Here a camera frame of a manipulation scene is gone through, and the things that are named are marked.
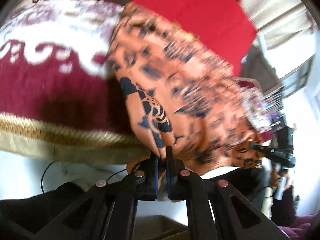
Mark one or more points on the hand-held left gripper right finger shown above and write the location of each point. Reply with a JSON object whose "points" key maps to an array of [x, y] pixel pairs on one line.
{"points": [[170, 178]]}

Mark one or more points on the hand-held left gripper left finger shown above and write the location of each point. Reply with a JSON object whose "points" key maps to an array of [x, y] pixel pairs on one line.
{"points": [[156, 177]]}

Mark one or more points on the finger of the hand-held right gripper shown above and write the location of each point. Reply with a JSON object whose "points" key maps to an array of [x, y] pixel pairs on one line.
{"points": [[262, 150]]}

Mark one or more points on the orange black floral garment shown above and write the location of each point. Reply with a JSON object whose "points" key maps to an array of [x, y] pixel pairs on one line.
{"points": [[180, 85]]}

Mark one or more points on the person's right forearm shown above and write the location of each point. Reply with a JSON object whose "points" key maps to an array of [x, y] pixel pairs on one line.
{"points": [[285, 205]]}

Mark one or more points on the person's right hand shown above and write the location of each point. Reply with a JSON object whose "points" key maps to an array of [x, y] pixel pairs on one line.
{"points": [[275, 178]]}

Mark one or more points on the cardboard box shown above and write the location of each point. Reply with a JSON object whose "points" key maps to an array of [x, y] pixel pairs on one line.
{"points": [[162, 226]]}

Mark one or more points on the window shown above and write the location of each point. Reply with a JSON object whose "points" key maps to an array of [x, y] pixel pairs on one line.
{"points": [[298, 77]]}

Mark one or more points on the beige textured curtain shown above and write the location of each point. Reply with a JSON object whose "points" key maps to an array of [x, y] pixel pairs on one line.
{"points": [[275, 7]]}

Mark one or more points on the red cloth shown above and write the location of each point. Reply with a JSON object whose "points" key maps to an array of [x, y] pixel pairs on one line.
{"points": [[207, 17]]}

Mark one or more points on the maroon cream patterned plush blanket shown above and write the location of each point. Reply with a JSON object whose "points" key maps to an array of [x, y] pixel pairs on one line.
{"points": [[50, 80]]}

